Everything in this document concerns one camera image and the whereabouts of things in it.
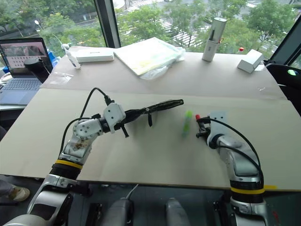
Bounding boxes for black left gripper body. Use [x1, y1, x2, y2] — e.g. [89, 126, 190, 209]
[114, 109, 139, 130]

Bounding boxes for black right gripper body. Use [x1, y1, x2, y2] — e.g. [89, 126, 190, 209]
[198, 117, 211, 139]

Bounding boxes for black grid pouch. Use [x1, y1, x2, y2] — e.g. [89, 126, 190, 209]
[122, 98, 184, 128]

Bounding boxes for green highlighter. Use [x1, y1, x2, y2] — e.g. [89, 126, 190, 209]
[182, 110, 194, 137]

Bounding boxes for light beige cardboard sheet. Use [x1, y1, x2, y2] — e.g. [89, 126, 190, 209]
[0, 88, 301, 191]

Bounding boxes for brown cardboard sheet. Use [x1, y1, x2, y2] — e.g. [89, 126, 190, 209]
[41, 46, 289, 101]

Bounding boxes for plastic bag with papers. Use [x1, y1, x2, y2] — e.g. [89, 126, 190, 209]
[113, 37, 186, 81]

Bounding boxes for flat white box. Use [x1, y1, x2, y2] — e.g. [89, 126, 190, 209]
[75, 48, 115, 64]

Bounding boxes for white handheld device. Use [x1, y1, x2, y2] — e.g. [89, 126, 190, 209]
[61, 43, 81, 70]

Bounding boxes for small white box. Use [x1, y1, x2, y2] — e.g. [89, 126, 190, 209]
[237, 48, 264, 75]

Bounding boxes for clear plastic bag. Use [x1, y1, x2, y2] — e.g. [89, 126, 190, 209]
[50, 72, 75, 84]

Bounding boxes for dark rounded robot leg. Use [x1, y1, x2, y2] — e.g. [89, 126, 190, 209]
[166, 197, 191, 226]
[101, 197, 135, 226]

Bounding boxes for dark window pillar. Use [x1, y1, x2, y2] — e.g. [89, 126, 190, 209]
[94, 0, 122, 49]

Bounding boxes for blue bag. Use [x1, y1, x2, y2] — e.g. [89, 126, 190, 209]
[47, 49, 62, 71]

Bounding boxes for black cylindrical flask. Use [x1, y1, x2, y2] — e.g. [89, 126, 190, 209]
[24, 58, 50, 84]

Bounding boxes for grey laptop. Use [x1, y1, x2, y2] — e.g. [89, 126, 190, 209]
[0, 37, 54, 105]

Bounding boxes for beige shoe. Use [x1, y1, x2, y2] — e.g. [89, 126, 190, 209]
[8, 186, 31, 202]

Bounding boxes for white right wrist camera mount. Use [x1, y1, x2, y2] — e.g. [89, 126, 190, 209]
[208, 111, 228, 146]

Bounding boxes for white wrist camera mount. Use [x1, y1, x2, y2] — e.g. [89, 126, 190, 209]
[208, 111, 228, 146]
[103, 102, 127, 134]

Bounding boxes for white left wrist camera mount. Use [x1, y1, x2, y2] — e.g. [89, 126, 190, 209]
[103, 102, 127, 134]

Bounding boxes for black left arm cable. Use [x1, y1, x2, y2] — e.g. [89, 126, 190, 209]
[60, 87, 116, 156]

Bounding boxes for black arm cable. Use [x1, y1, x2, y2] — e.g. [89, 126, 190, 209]
[198, 117, 264, 186]
[60, 87, 116, 156]

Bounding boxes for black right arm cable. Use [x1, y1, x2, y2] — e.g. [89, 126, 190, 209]
[198, 117, 264, 186]

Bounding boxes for thin white cable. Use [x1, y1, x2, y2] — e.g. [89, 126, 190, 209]
[126, 183, 139, 201]

